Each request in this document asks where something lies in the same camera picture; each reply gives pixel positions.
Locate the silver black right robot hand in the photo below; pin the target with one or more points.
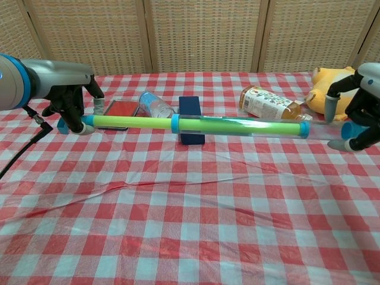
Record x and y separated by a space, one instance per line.
369 98

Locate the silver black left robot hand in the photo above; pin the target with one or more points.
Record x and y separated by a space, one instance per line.
59 77

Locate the green and blue water pump toy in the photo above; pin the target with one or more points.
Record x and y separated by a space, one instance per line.
207 126

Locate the woven wood-framed screen panel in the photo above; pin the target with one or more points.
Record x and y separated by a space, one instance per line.
371 44
205 35
314 35
17 29
89 35

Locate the yellow plush toy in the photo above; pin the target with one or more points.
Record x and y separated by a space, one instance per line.
319 86

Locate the red stamp pad with dark rim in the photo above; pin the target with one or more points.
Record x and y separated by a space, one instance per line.
120 108

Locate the clear water bottle blue label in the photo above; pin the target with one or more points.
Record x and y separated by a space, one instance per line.
154 105

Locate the amber tea bottle white cap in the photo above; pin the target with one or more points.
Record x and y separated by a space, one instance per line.
267 104

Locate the dark blue rectangular box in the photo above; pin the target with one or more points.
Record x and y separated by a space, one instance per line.
190 105

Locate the red white checkered tablecloth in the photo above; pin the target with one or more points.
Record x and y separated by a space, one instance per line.
190 222

